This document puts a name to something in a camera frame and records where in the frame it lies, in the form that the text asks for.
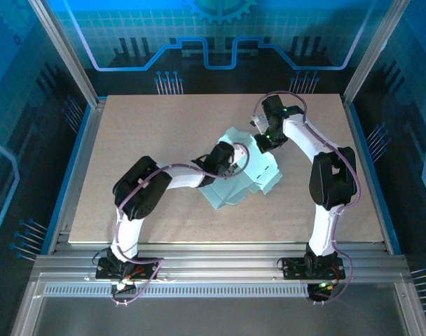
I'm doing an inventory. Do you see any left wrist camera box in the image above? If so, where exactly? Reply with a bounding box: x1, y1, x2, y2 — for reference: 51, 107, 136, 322
233, 146, 248, 169

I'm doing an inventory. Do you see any light teal paper box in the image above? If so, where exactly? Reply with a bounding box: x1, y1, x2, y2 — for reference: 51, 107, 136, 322
200, 127, 282, 211

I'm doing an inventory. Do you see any aluminium frame cross rail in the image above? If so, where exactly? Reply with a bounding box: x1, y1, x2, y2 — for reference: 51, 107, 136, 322
34, 242, 410, 285

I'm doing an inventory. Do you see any grey metal lower shelf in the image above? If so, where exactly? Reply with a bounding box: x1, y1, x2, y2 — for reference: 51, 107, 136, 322
9, 279, 426, 336

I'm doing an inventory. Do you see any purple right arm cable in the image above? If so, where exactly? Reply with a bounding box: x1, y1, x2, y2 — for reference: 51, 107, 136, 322
252, 90, 361, 306

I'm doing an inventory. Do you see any aluminium frame post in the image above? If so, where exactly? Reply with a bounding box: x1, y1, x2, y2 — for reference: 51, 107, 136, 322
341, 0, 412, 108
27, 0, 107, 108

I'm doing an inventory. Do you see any coloured wire bundle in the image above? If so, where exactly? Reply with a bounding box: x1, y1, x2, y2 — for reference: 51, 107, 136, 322
307, 279, 340, 304
111, 267, 146, 293

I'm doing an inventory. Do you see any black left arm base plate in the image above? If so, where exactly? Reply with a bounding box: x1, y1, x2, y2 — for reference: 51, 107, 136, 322
95, 256, 162, 281

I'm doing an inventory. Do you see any slotted grey cable duct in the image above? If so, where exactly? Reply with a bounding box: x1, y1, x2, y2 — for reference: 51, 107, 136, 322
43, 285, 314, 298

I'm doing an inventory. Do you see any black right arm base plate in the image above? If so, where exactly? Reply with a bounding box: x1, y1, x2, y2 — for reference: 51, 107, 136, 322
280, 256, 347, 281

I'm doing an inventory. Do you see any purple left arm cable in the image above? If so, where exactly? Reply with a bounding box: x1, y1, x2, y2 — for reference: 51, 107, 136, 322
111, 141, 251, 307

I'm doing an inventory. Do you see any aluminium frame side rail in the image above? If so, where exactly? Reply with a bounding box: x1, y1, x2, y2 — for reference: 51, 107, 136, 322
341, 96, 394, 255
46, 97, 107, 255

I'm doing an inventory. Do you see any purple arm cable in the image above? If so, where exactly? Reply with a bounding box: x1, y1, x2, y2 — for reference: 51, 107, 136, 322
252, 90, 361, 306
111, 141, 251, 307

